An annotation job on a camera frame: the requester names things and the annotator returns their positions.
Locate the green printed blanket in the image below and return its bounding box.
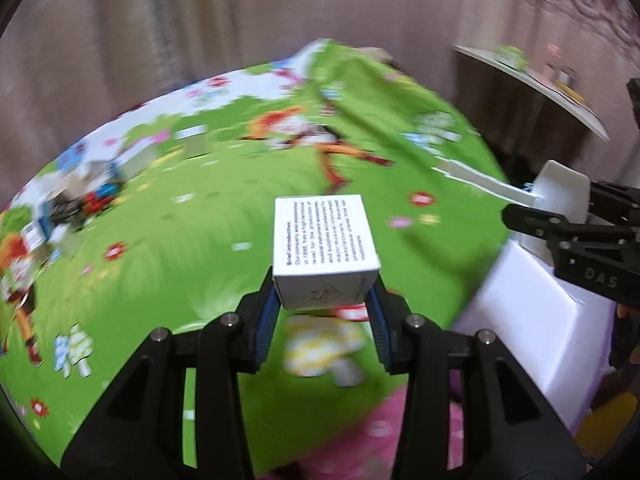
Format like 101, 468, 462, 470
0, 37, 511, 466

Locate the beige curtain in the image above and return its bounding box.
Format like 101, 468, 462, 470
0, 0, 640, 241

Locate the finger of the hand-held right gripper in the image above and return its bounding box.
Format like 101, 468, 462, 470
590, 181, 640, 227
501, 204, 639, 262

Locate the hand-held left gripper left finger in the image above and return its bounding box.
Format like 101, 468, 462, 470
60, 270, 281, 480

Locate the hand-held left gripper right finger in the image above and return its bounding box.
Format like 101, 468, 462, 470
366, 274, 587, 480

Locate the green tissue box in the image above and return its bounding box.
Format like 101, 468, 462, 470
495, 45, 529, 69

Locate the white curved table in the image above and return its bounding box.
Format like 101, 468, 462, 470
452, 44, 611, 142

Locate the white rounded box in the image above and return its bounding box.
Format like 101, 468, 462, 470
530, 159, 592, 257

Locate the small white box black text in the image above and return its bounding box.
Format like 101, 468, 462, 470
272, 194, 381, 309

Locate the pile of assorted small boxes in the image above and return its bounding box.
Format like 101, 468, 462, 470
20, 125, 211, 267

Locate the purple white cardboard box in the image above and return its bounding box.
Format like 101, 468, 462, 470
435, 157, 618, 428

